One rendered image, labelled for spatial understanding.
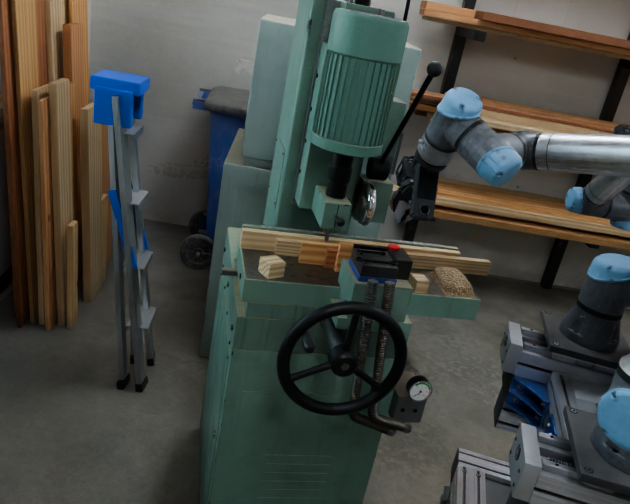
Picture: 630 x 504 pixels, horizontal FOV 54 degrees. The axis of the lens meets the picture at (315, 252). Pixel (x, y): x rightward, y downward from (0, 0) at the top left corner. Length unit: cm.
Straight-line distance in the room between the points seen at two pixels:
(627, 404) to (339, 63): 88
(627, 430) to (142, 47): 331
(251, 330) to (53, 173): 140
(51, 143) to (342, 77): 149
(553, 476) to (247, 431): 75
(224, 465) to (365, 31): 114
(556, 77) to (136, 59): 247
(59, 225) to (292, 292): 147
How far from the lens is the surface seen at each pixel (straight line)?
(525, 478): 136
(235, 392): 160
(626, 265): 174
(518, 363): 180
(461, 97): 122
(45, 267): 278
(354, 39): 142
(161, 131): 394
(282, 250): 159
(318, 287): 147
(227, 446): 171
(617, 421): 117
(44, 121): 259
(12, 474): 225
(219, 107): 320
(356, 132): 144
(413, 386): 162
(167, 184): 402
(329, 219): 153
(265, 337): 152
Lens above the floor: 153
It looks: 22 degrees down
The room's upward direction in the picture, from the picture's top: 11 degrees clockwise
